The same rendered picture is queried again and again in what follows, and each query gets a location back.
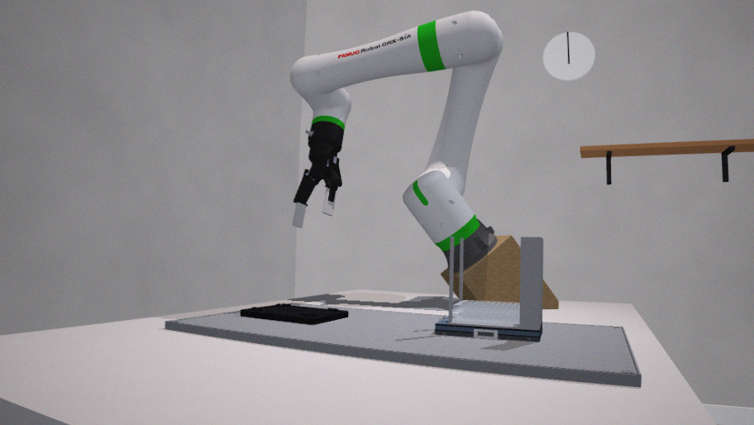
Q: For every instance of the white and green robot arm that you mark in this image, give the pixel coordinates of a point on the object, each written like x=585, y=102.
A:
x=460, y=42

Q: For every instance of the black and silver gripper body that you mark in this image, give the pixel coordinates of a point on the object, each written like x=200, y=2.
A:
x=319, y=153

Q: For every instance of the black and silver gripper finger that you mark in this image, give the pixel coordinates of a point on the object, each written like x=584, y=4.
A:
x=306, y=189
x=332, y=180

